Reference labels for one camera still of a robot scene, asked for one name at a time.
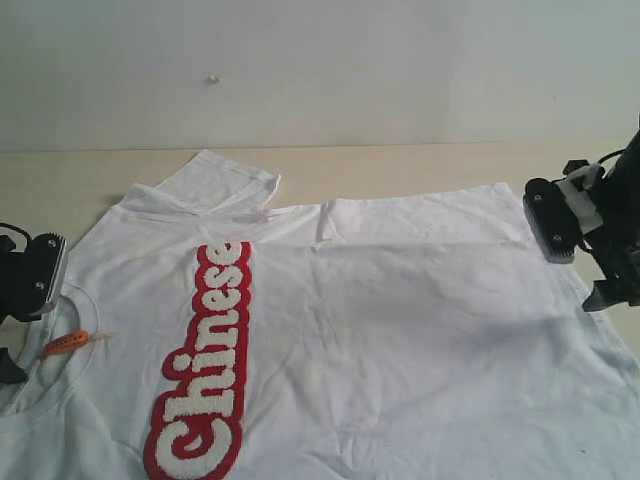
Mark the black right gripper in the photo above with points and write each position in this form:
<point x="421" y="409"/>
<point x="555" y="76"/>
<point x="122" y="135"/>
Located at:
<point x="615" y="245"/>

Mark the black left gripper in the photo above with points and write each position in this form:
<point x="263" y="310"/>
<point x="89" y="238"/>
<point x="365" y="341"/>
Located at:
<point x="14" y="303"/>

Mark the white t-shirt red lettering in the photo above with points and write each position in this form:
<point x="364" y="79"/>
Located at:
<point x="422" y="337"/>

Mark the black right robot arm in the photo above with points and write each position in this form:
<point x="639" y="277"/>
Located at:
<point x="627" y="164"/>

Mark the orange clothing tag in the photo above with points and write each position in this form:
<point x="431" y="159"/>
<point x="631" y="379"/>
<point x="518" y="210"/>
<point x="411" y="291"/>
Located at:
<point x="72" y="341"/>

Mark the right wrist camera black silver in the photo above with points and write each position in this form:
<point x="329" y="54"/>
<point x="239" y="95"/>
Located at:
<point x="552" y="222"/>

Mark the wrist camera black silver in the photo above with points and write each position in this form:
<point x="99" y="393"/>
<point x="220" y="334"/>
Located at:
<point x="552" y="222"/>
<point x="46" y="266"/>

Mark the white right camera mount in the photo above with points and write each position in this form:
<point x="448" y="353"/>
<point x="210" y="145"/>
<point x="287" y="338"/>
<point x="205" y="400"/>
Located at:
<point x="575" y="187"/>

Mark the left wrist camera black silver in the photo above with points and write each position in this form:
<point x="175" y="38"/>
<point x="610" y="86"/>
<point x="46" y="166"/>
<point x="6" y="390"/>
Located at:
<point x="46" y="266"/>

